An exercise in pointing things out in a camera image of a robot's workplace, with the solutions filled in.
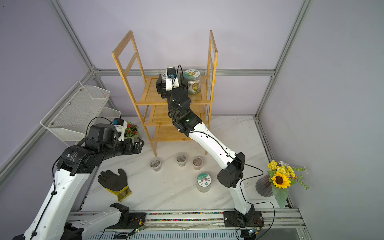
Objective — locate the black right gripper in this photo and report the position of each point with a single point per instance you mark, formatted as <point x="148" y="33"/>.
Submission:
<point x="162" y="90"/>

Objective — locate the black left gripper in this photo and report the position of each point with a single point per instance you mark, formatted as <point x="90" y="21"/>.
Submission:
<point x="138" y="148"/>

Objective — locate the green-lid sunflower seed jar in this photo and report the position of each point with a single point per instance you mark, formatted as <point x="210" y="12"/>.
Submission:
<point x="193" y="78"/>

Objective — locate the seed jar with red base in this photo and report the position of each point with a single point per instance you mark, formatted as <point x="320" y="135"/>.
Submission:
<point x="164" y="77"/>

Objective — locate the seed jar with floral lid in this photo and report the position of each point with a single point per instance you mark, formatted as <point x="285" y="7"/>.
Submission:
<point x="204" y="182"/>

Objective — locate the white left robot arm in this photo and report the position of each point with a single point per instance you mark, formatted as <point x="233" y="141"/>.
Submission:
<point x="70" y="172"/>

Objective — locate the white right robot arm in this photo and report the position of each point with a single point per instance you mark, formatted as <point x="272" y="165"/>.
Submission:
<point x="231" y="163"/>

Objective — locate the small clear seed cup left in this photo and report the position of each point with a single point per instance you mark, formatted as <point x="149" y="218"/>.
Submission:
<point x="156" y="165"/>

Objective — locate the small clear seed cup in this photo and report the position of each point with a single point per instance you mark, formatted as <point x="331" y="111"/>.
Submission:
<point x="198" y="163"/>
<point x="181" y="159"/>
<point x="156" y="165"/>

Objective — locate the bamboo three-tier shelf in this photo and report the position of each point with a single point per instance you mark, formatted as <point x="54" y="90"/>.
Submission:
<point x="152" y="110"/>

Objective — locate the small clear seed cup middle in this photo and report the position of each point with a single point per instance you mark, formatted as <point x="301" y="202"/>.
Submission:
<point x="181" y="159"/>

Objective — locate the small clear seed cup right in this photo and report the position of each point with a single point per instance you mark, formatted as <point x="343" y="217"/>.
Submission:
<point x="198" y="163"/>

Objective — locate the green pot with red flowers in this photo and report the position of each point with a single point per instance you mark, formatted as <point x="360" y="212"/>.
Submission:
<point x="132" y="132"/>

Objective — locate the black and yellow glove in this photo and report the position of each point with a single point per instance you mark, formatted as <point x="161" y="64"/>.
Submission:
<point x="116" y="184"/>

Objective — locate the sunflower bouquet in vase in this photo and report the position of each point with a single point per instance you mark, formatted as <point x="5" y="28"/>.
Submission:
<point x="278" y="180"/>

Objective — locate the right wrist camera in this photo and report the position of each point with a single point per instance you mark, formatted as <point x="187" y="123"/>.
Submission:
<point x="172" y="80"/>

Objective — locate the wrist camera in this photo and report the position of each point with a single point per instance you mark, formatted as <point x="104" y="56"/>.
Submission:
<point x="172" y="80"/>
<point x="120" y="125"/>

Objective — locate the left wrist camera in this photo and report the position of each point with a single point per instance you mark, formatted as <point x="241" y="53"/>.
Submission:
<point x="120" y="125"/>

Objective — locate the white mesh wall basket rack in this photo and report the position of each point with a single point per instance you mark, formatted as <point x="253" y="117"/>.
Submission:
<point x="69" y="118"/>

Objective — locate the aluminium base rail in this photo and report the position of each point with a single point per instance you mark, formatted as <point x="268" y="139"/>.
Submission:
<point x="191" y="224"/>

